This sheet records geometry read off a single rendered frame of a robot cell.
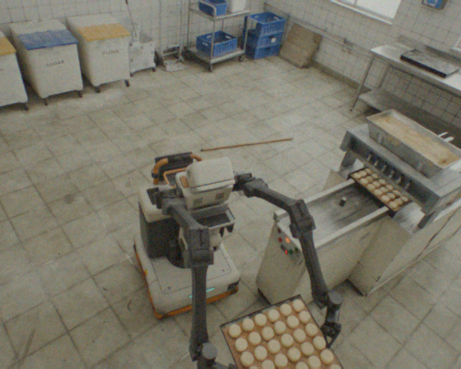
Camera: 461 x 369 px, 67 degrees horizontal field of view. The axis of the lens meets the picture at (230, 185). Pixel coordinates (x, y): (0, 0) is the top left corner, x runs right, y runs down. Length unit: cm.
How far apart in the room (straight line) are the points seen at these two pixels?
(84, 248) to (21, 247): 47
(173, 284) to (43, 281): 100
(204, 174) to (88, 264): 156
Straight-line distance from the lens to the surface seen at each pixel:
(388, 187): 261
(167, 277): 250
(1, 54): 443
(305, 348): 158
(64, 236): 319
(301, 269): 220
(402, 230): 252
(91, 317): 274
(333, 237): 212
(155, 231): 232
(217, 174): 170
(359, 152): 260
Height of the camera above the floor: 240
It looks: 42 degrees down
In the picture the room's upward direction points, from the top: 10 degrees clockwise
